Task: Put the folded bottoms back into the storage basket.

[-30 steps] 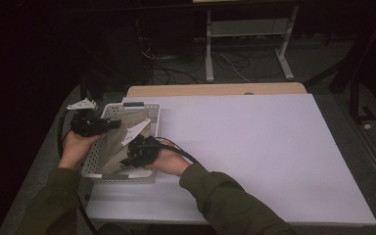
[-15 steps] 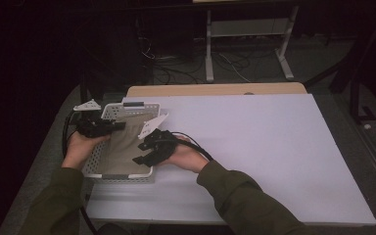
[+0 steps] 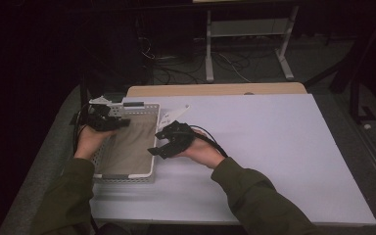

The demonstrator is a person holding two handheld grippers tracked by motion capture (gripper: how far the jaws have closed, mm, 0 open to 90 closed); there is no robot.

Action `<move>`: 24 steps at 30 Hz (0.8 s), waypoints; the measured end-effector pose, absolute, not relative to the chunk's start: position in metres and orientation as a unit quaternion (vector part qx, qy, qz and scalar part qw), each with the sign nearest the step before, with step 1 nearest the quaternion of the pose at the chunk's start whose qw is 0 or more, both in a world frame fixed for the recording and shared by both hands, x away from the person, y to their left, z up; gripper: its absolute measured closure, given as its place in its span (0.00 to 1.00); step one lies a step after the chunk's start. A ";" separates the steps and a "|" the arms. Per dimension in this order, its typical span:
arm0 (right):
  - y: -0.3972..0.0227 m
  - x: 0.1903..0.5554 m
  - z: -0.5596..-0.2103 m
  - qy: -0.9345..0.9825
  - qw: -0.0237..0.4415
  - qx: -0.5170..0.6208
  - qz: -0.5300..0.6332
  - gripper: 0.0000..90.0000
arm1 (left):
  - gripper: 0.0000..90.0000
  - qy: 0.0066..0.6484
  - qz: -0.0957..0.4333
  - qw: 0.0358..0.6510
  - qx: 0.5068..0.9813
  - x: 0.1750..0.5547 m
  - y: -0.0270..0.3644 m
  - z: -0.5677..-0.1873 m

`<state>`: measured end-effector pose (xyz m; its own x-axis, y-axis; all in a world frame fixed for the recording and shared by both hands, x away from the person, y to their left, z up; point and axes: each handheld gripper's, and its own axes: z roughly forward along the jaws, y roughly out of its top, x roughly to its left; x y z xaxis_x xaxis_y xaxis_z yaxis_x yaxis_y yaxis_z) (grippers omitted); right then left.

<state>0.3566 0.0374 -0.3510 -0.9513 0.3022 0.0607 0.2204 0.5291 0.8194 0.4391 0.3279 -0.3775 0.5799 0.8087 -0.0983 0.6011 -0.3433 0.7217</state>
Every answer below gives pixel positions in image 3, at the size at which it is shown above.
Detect person's right hand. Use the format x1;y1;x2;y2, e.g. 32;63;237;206
173;127;226;170

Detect white metal desk frame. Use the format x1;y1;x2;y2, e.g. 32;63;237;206
205;4;301;83

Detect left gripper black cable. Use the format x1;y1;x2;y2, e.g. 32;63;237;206
71;103;93;155

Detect wooden table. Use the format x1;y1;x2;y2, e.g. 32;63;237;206
125;81;308;99

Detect person's left hand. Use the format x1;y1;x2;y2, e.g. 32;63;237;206
73;124;119;162

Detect beige pants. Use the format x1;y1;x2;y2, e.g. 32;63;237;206
97;114;159;176

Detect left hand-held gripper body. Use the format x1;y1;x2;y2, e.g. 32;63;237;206
84;95;126;132

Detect white board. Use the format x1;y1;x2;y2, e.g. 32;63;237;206
89;93;376;227

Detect white perforated plastic basket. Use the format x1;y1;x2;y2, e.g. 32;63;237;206
89;101;162;184

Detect tangle of floor cables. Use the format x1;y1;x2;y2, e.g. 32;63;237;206
138;34;253;85

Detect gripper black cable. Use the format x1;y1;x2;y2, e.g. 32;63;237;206
71;103;93;155
188;124;229;159

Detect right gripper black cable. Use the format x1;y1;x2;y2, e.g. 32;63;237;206
188;124;229;159

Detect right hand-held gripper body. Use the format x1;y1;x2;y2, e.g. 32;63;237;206
156;104;198;161

